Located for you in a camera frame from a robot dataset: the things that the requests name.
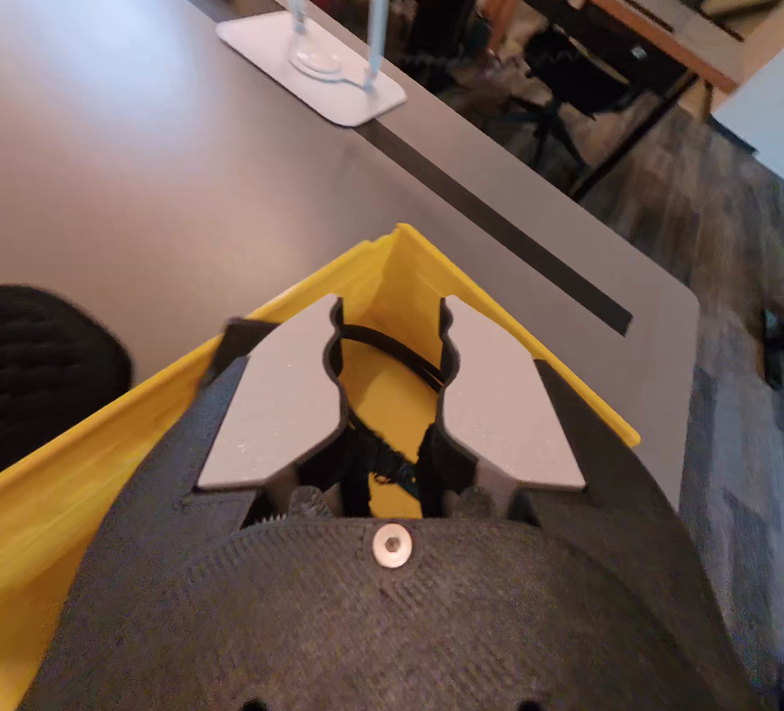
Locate wooden desk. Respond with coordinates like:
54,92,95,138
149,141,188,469
490,0,757,93

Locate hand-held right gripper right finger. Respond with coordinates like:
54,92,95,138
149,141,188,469
438,293,588,517

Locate black mesh cushion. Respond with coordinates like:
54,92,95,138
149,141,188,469
0,284,134,474

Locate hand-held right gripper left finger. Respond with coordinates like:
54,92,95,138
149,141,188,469
196,293,351,491

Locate white wire stand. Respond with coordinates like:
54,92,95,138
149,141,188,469
214,0,409,129

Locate yellow plastic bin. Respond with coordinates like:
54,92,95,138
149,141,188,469
0,223,642,711

